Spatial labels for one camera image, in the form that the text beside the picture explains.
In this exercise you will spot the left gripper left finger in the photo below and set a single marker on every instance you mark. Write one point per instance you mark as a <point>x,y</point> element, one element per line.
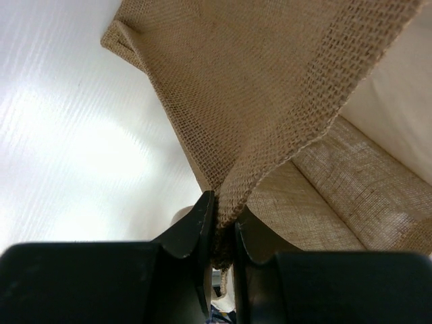
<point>181,285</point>

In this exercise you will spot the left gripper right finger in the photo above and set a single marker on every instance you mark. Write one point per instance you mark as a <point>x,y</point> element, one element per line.
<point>258,285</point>

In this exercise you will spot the burlap canvas tote bag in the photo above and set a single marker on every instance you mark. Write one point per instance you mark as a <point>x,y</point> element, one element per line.
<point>254,92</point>

